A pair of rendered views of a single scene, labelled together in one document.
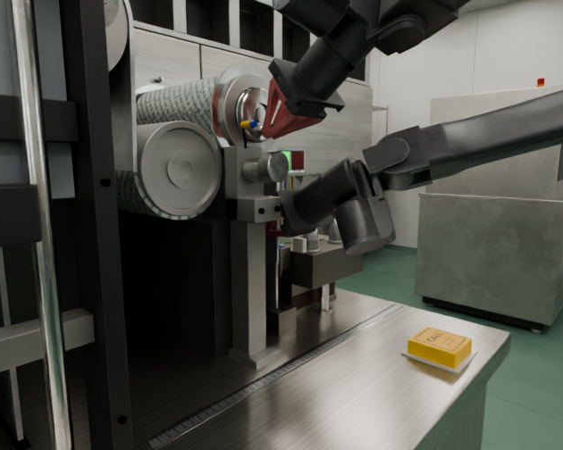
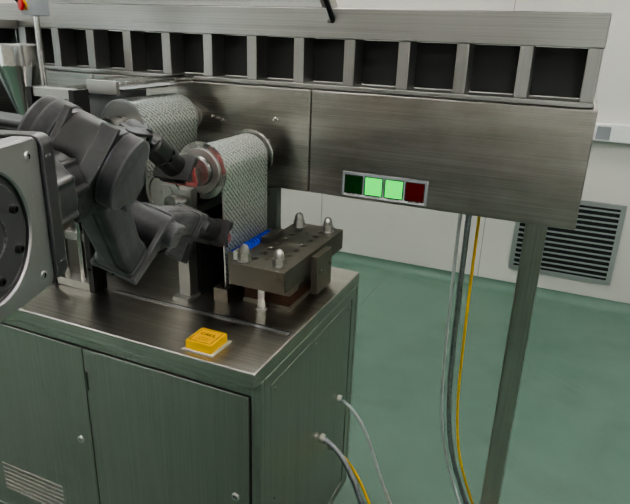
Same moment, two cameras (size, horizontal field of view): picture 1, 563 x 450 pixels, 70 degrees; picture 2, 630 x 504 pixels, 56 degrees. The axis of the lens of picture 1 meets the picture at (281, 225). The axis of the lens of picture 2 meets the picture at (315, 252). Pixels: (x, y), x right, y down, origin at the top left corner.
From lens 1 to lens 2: 156 cm
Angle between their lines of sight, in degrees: 69
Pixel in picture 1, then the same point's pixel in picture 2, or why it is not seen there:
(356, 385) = (163, 323)
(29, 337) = (75, 233)
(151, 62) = (272, 107)
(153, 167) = (152, 189)
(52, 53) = not seen: hidden behind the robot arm
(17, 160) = not seen: hidden behind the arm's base
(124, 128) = (149, 170)
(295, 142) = (415, 173)
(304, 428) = (127, 314)
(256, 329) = (183, 282)
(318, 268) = (233, 272)
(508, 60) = not seen: outside the picture
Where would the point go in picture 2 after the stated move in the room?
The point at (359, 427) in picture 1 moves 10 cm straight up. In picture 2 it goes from (128, 325) to (125, 287)
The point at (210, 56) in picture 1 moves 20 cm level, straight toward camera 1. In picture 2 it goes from (319, 98) to (253, 99)
